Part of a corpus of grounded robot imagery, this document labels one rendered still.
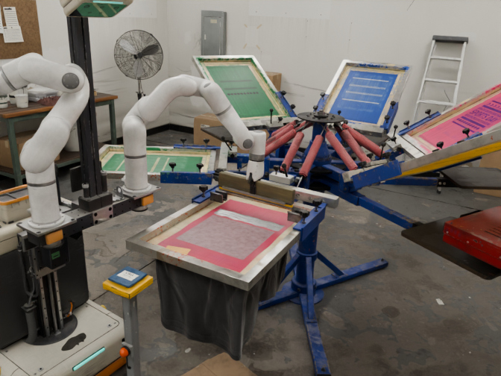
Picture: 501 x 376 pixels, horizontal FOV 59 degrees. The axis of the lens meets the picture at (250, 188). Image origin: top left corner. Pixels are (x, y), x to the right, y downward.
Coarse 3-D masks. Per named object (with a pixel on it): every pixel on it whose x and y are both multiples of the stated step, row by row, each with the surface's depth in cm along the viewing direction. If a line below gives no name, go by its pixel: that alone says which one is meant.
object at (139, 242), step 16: (192, 208) 219; (304, 208) 226; (160, 224) 200; (176, 224) 209; (128, 240) 185; (144, 240) 190; (288, 240) 191; (160, 256) 178; (176, 256) 175; (272, 256) 178; (208, 272) 168; (224, 272) 165; (256, 272) 166; (240, 288) 162
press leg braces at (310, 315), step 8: (296, 256) 311; (320, 256) 321; (288, 264) 311; (296, 264) 311; (328, 264) 329; (288, 272) 310; (336, 272) 338; (344, 272) 346; (312, 280) 301; (312, 288) 299; (312, 296) 296; (312, 304) 294; (304, 312) 297; (312, 312) 292; (312, 320) 289
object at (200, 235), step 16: (224, 208) 228; (240, 208) 229; (256, 208) 230; (192, 224) 210; (208, 224) 210; (224, 224) 211; (240, 224) 212; (176, 240) 194; (192, 240) 195; (208, 240) 195; (192, 256) 182
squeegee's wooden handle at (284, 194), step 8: (224, 176) 222; (232, 176) 220; (240, 176) 220; (224, 184) 224; (232, 184) 221; (240, 184) 219; (248, 184) 217; (256, 184) 214; (264, 184) 212; (272, 184) 212; (256, 192) 216; (264, 192) 214; (272, 192) 212; (280, 192) 209; (288, 192) 208; (280, 200) 211; (288, 200) 209
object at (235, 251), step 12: (252, 216) 221; (264, 216) 221; (276, 216) 222; (240, 228) 208; (252, 228) 208; (264, 228) 209; (228, 240) 196; (240, 240) 197; (252, 240) 197; (264, 240) 198; (204, 252) 185; (216, 252) 186; (228, 252) 186; (240, 252) 187; (252, 252) 187; (216, 264) 177; (228, 264) 177; (240, 264) 178
